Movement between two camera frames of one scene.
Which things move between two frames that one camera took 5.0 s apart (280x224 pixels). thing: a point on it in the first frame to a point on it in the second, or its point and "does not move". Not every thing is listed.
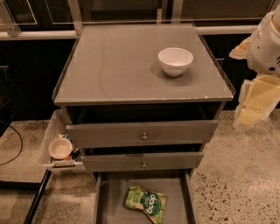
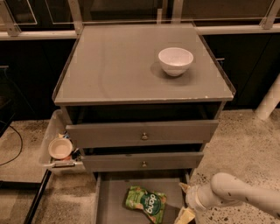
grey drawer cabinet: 141,101 does not move
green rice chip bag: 152,204 does not move
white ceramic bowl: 175,60 does not move
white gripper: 264,50 to 192,196
